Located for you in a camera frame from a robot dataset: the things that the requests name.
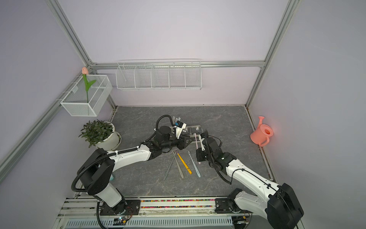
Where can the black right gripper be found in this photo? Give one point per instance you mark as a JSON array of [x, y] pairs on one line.
[[198, 151]]

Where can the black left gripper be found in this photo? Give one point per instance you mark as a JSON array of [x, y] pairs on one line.
[[182, 140]]

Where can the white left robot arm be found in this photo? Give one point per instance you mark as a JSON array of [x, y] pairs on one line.
[[93, 177]]

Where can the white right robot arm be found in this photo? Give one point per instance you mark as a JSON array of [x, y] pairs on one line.
[[278, 204]]

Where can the white toothbrush holder caddy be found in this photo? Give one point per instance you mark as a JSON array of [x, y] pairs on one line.
[[192, 131]]

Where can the teal thin toothbrush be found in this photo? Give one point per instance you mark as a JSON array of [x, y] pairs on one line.
[[194, 165]]

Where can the yellow toothbrush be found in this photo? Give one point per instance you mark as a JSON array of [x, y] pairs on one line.
[[184, 163]]

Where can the pink watering can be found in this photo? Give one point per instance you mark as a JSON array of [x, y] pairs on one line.
[[261, 136]]

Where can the potted green plant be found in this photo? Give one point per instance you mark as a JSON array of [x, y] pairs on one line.
[[101, 134]]

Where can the white mesh basket small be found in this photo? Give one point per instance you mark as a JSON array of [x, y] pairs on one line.
[[86, 98]]

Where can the pink artificial tulip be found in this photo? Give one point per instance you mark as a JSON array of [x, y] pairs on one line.
[[88, 84]]

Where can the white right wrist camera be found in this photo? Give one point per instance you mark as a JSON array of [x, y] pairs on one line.
[[201, 143]]

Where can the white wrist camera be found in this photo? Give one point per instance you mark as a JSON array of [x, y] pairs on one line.
[[179, 127], [201, 143]]

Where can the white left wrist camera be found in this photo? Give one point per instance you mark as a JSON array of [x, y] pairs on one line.
[[179, 127]]

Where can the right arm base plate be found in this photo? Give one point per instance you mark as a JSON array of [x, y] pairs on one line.
[[226, 206]]

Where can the white vented cable duct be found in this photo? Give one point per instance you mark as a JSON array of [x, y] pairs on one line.
[[159, 223]]

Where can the white wire basket long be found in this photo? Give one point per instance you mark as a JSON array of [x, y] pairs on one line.
[[159, 74]]

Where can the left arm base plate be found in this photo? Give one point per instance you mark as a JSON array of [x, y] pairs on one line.
[[128, 207]]

